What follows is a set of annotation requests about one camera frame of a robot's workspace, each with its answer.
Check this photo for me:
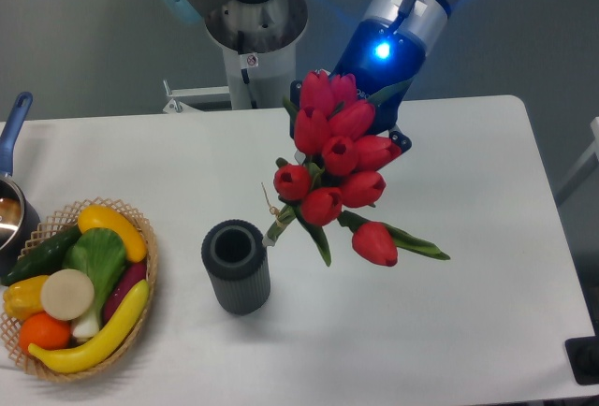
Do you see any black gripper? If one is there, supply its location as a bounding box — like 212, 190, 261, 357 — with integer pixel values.
289, 20, 426, 153

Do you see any red tulip bouquet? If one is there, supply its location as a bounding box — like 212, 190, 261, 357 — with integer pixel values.
262, 70, 449, 267

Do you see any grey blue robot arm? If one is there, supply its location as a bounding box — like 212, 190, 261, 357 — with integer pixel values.
163, 0, 459, 151

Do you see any dark grey ribbed vase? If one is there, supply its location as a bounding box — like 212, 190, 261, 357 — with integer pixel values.
201, 219, 271, 315

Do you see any purple sweet potato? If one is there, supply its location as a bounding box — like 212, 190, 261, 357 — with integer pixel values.
102, 262, 146, 324

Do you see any yellow squash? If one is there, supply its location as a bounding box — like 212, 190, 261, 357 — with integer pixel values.
77, 205, 147, 263

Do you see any green lettuce bok choy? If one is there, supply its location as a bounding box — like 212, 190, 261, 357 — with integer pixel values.
63, 228, 126, 343

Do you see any woven wicker basket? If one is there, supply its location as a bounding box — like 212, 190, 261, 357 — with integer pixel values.
1, 197, 158, 383

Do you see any green cucumber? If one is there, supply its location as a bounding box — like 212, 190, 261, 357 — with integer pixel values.
1, 226, 81, 286

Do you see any black device at table edge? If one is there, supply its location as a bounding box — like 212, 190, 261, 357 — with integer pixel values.
564, 336, 598, 385

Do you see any beige round disc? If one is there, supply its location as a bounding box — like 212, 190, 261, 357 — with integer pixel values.
40, 268, 95, 321

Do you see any yellow banana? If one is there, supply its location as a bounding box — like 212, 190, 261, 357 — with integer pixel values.
28, 280, 150, 374

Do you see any yellow bell pepper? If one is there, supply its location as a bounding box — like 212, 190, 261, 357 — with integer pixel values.
3, 275, 50, 321

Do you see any orange fruit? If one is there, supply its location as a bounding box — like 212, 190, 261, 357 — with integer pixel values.
19, 312, 71, 354

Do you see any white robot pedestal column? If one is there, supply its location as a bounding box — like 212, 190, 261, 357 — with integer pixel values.
222, 43, 297, 110

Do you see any white metal base frame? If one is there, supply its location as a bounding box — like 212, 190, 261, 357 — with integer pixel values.
161, 68, 329, 114

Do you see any white furniture frame at right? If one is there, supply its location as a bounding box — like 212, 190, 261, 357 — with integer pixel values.
554, 117, 598, 208

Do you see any blue handled saucepan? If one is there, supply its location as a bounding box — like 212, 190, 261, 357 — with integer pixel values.
1, 92, 40, 276

